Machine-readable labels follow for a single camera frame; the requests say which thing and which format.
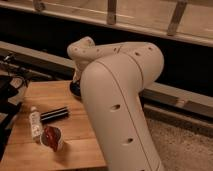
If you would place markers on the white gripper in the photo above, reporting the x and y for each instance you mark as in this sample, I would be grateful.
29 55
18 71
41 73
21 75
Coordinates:
77 74

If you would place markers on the dark ceramic bowl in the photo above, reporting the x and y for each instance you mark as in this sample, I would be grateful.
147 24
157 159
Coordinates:
75 88

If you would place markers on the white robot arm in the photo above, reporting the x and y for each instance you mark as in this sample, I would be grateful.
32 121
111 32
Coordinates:
111 76

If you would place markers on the black rectangular case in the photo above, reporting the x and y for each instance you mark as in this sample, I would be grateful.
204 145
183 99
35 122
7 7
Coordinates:
54 115

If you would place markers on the white plastic bottle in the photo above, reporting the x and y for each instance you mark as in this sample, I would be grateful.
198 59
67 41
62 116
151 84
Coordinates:
35 124

